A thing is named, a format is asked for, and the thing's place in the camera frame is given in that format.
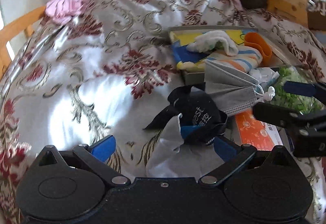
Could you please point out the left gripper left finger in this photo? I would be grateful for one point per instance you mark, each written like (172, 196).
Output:
(93, 157)

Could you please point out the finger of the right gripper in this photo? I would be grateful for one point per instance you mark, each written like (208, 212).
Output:
(289, 119)
(316, 90)

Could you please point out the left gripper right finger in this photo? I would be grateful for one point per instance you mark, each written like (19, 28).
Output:
(235, 158)

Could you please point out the white tissue pack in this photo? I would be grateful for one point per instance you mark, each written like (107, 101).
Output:
(266, 76)

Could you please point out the black sock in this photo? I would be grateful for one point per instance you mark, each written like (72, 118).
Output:
(200, 119)

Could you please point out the grey face mask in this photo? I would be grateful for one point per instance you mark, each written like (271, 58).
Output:
(232, 90)

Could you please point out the glass jar green stars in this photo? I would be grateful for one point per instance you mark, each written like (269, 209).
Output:
(302, 104)

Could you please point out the orange tissue box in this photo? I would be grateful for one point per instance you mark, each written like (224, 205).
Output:
(248, 130)

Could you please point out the striped pastel towel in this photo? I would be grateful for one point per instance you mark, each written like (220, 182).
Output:
(247, 59)

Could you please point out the grey shallow tray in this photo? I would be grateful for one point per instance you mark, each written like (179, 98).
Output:
(237, 33)

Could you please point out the floral satin quilt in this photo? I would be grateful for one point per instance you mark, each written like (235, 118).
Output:
(109, 71)

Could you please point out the orange plastic cup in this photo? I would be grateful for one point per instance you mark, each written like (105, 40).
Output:
(255, 40)

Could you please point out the yellow blue patterned cloth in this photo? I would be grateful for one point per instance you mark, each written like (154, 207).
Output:
(186, 60)

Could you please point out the white folded washcloth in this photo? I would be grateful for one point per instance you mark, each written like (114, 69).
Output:
(217, 39)

